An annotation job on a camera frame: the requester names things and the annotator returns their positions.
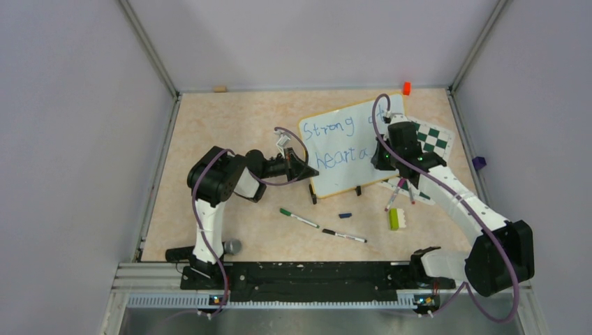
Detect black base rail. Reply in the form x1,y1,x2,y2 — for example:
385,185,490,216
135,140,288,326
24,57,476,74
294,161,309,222
180,261,457,303

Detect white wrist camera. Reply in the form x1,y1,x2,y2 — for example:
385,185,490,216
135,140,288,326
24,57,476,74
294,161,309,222
274,130,291,152
383,111,409,125

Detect green white toy brick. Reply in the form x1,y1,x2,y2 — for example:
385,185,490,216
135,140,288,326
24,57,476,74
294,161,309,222
388,208,406,231

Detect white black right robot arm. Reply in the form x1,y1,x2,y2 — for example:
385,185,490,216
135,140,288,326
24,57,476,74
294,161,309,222
371,118,535,297

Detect green capped marker pen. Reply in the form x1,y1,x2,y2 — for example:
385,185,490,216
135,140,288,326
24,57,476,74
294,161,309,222
279,208,320,229

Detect yellow framed whiteboard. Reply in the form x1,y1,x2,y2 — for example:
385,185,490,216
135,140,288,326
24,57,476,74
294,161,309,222
298,99,397,198

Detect red capped marker pen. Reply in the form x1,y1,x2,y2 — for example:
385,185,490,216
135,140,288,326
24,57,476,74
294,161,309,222
407,183,415,204

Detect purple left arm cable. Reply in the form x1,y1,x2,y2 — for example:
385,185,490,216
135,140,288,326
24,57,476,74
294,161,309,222
190,126,310,320

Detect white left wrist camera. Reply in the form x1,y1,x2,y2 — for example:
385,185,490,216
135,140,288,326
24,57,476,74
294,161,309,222
274,130,291,152

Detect small wooden block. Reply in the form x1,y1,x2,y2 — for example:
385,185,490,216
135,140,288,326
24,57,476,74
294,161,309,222
213,86,228,93

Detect orange red small block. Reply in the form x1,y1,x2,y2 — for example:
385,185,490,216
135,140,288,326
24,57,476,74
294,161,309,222
402,82,412,96

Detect black whiteboard foot clip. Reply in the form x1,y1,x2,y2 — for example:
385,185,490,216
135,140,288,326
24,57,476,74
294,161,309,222
309,184,318,204

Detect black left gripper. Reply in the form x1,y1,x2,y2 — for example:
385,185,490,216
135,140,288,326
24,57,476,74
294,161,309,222
259,148,319,183

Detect green white chess mat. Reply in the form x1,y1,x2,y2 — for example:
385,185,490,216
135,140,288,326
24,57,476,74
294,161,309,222
376,117,456,207

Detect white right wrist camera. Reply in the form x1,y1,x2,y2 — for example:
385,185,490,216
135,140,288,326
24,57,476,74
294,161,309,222
383,111,409,125

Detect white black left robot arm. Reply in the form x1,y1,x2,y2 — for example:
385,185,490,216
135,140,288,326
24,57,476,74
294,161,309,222
187,146,320,289

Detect purple capped marker pen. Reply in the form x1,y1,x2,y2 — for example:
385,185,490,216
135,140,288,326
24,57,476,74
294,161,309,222
384,178,406,212

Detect purple small object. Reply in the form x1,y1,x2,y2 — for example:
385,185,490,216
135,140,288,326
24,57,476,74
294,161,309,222
472,156,487,171

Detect black capped marker pen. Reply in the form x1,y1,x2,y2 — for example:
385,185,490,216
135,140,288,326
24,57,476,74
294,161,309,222
322,229,368,244

